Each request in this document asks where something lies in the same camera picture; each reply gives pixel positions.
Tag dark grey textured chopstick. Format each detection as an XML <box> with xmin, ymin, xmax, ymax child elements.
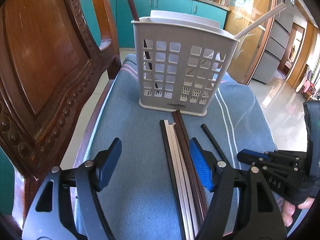
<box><xmin>201</xmin><ymin>124</ymin><xmax>229</xmax><ymax>164</ymax></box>

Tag dark brown chopstick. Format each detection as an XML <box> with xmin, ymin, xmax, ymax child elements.
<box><xmin>173</xmin><ymin>110</ymin><xmax>208</xmax><ymax>220</ymax></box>

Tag reddish brown chopstick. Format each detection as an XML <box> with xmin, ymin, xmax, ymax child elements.
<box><xmin>172</xmin><ymin>110</ymin><xmax>208</xmax><ymax>228</ymax></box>

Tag tan chopstick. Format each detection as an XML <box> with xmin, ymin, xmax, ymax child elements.
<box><xmin>170</xmin><ymin>122</ymin><xmax>201</xmax><ymax>237</ymax></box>

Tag cream white chopstick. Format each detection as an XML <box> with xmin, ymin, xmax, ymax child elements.
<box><xmin>163</xmin><ymin>119</ymin><xmax>196</xmax><ymax>240</ymax></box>

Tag teal lower kitchen cabinets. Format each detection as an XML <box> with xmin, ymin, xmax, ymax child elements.
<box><xmin>80</xmin><ymin>0</ymin><xmax>228</xmax><ymax>48</ymax></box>

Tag right hand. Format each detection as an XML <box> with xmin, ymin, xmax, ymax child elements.
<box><xmin>281</xmin><ymin>197</ymin><xmax>315</xmax><ymax>228</ymax></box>

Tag blue towel with stripes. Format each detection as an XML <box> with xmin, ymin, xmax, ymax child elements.
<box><xmin>85</xmin><ymin>54</ymin><xmax>276</xmax><ymax>239</ymax></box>

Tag white plastic utensil holder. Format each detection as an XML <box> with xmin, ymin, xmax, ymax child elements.
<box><xmin>131</xmin><ymin>17</ymin><xmax>238</xmax><ymax>116</ymax></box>

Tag carved wooden chair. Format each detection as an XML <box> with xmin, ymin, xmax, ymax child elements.
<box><xmin>1</xmin><ymin>0</ymin><xmax>121</xmax><ymax>232</ymax></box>

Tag etched glass sliding door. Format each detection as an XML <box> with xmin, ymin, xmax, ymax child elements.
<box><xmin>216</xmin><ymin>0</ymin><xmax>279</xmax><ymax>86</ymax></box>

